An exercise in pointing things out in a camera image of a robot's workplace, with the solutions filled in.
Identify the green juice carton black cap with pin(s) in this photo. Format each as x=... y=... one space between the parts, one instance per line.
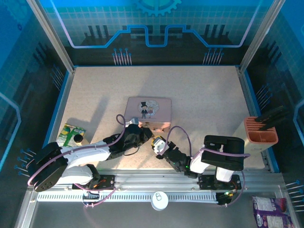
x=69 y=134

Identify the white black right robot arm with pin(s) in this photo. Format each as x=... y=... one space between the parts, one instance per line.
x=223 y=152

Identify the white round lock-icon button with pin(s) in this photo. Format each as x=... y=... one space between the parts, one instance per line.
x=159 y=202

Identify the aluminium frame post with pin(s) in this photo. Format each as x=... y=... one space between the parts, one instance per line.
x=260 y=35
x=51 y=35

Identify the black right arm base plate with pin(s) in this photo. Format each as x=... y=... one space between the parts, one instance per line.
x=205 y=183

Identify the aluminium mounting rail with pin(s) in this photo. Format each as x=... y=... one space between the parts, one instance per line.
x=154 y=179

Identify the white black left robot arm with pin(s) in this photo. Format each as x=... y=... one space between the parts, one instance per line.
x=83 y=154

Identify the black knife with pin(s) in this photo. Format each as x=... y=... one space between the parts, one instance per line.
x=273 y=123
x=276 y=116
x=273 y=111

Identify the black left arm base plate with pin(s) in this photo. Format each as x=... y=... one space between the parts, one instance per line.
x=108 y=181

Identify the beige terracotta knife block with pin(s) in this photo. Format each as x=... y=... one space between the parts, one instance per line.
x=261 y=139

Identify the purple snack packet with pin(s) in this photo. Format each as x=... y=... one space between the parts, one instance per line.
x=268 y=211

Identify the pink tin box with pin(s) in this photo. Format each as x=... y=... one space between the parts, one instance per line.
x=161 y=107

